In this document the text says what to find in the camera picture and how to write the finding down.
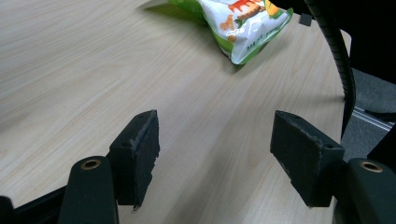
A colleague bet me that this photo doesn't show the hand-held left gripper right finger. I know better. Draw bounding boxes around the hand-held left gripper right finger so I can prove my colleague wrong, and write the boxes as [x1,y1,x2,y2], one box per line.
[269,109,347,208]

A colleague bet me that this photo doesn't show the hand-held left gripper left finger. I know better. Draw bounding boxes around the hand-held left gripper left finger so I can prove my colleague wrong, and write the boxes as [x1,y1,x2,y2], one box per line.
[108,108,161,210]

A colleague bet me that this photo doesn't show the green and white packet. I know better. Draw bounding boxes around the green and white packet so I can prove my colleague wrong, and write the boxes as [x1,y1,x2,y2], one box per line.
[167,0,294,66]

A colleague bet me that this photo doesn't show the black tape piece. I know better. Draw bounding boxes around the black tape piece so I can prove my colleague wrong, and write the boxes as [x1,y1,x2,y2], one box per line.
[298,12,314,27]

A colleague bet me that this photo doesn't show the aluminium floor rail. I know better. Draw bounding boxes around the aluminium floor rail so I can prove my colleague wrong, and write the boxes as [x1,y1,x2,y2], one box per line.
[351,106,396,133]

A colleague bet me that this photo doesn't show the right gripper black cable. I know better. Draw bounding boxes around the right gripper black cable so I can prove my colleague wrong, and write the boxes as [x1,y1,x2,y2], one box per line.
[303,0,357,138]

